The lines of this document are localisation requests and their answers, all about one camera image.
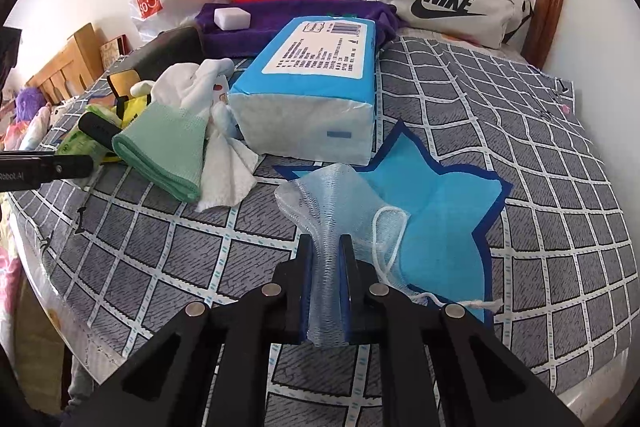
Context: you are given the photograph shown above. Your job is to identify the green tissue packet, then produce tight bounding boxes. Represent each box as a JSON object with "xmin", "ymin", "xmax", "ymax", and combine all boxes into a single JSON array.
[{"xmin": 55, "ymin": 104, "xmax": 122, "ymax": 166}]

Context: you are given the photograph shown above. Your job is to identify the yellow black pouch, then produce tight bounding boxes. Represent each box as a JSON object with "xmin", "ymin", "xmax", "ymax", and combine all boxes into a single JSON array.
[{"xmin": 78, "ymin": 69, "xmax": 154, "ymax": 153}]

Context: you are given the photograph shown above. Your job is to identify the light green cloth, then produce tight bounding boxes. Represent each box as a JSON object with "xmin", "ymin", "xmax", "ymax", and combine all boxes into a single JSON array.
[{"xmin": 112, "ymin": 102, "xmax": 206, "ymax": 202}]

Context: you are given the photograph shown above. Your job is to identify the white cotton gloves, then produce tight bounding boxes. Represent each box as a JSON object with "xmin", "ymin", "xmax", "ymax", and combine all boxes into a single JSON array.
[{"xmin": 130, "ymin": 58, "xmax": 235, "ymax": 117}]

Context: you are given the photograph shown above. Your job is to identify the purple plush toy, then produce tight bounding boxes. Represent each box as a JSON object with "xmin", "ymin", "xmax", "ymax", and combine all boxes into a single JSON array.
[{"xmin": 15, "ymin": 87, "xmax": 47, "ymax": 122}]

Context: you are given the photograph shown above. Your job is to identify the wooden headboard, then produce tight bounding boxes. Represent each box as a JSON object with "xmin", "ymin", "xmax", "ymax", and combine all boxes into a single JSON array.
[{"xmin": 26, "ymin": 24, "xmax": 104, "ymax": 105}]

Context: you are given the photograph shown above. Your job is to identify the blue star mat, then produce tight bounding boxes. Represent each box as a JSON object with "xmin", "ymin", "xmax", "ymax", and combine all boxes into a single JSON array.
[{"xmin": 276, "ymin": 122, "xmax": 512, "ymax": 323}]

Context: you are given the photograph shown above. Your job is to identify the grey checked bedsheet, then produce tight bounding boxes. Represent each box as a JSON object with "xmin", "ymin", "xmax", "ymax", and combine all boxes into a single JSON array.
[{"xmin": 10, "ymin": 37, "xmax": 639, "ymax": 426}]

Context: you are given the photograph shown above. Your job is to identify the white tissue paper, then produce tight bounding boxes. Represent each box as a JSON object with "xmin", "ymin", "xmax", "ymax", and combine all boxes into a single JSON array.
[{"xmin": 196, "ymin": 102, "xmax": 259, "ymax": 212}]

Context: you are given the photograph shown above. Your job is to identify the brown patterned book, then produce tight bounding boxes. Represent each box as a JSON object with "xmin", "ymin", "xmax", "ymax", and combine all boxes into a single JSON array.
[{"xmin": 100, "ymin": 35, "xmax": 130, "ymax": 70}]

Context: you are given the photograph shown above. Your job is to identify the dark green tea box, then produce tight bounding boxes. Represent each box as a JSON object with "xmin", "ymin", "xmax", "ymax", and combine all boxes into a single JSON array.
[{"xmin": 106, "ymin": 25, "xmax": 205, "ymax": 80}]

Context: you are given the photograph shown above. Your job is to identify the blue tissue pack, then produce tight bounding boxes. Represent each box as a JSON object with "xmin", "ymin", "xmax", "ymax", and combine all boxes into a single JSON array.
[{"xmin": 228, "ymin": 16, "xmax": 376, "ymax": 166}]

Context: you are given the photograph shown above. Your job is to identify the purple towel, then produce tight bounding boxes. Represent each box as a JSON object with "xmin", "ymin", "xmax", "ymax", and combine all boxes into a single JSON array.
[{"xmin": 194, "ymin": 0, "xmax": 409, "ymax": 58}]

